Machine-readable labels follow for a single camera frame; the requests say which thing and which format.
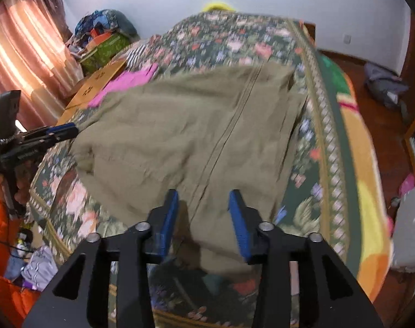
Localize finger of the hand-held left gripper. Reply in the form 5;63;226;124
46;122;80;141

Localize pink cloth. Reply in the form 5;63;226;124
88;63;159;107

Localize green cardboard box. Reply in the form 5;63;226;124
79;34;131;74

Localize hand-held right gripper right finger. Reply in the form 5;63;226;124
228;189;385;328

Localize khaki pants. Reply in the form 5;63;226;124
71;62;309;274

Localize striped patchwork cloth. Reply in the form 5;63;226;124
125;43;151;68

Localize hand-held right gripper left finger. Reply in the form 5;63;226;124
23;189;180;328

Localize person's left hand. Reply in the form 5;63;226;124
14;174;30;213

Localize small pink item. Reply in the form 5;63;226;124
398;174;415;196

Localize yellow hoop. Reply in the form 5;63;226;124
202;2;237;13

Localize pink curtain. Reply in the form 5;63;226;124
0;0;84;134

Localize grey purple garment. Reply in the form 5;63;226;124
21;245;60;292

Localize colourful fleece blanket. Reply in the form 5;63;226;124
317;55;395;302

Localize pile of clothes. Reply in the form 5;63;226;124
66;8;140;55

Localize floral blanket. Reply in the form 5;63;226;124
29;10;362;328

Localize grey cushion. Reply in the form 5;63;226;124
392;184;415;271

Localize wooden lap table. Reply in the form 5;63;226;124
55;60;127;127

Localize grey cloth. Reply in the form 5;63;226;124
364;62;410;110

